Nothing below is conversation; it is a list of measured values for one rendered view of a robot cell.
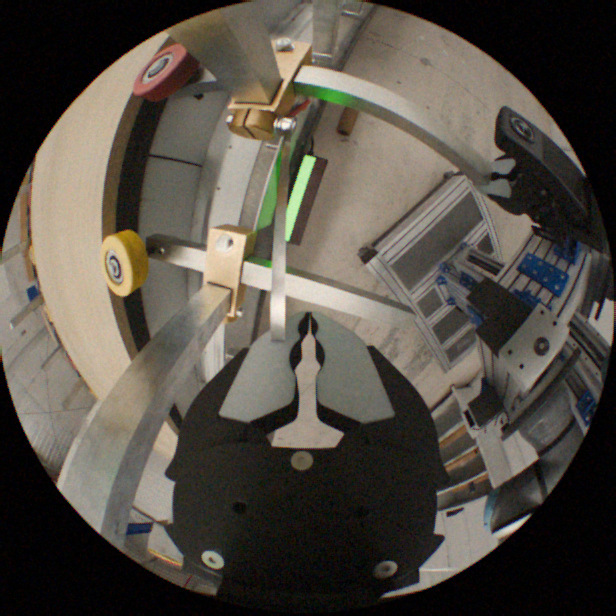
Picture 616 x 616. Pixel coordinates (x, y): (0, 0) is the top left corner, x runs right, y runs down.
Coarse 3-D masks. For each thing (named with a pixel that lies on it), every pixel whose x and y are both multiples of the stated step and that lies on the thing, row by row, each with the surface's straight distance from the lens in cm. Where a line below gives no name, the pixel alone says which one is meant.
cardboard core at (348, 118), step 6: (348, 108) 115; (342, 114) 114; (348, 114) 112; (354, 114) 114; (342, 120) 111; (348, 120) 110; (354, 120) 113; (342, 126) 108; (348, 126) 109; (342, 132) 114; (348, 132) 108
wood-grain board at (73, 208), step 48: (144, 48) 41; (96, 96) 46; (48, 144) 78; (96, 144) 35; (48, 192) 63; (96, 192) 31; (48, 240) 65; (96, 240) 32; (48, 288) 85; (96, 288) 36; (96, 336) 50; (96, 384) 106
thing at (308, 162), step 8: (304, 160) 35; (312, 160) 35; (304, 168) 35; (304, 176) 35; (296, 184) 34; (304, 184) 34; (296, 192) 34; (296, 200) 34; (288, 208) 34; (296, 208) 34; (288, 216) 34; (288, 224) 34; (288, 232) 35; (288, 240) 35
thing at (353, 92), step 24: (312, 72) 24; (336, 72) 25; (312, 96) 25; (336, 96) 24; (360, 96) 23; (384, 96) 24; (384, 120) 25; (408, 120) 24; (432, 120) 26; (432, 144) 26; (456, 144) 27; (480, 168) 29
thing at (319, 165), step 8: (320, 160) 35; (320, 168) 35; (312, 176) 35; (320, 176) 35; (312, 184) 34; (312, 192) 34; (304, 200) 34; (312, 200) 34; (304, 208) 34; (304, 216) 34; (296, 224) 34; (304, 224) 34; (296, 232) 34; (296, 240) 35
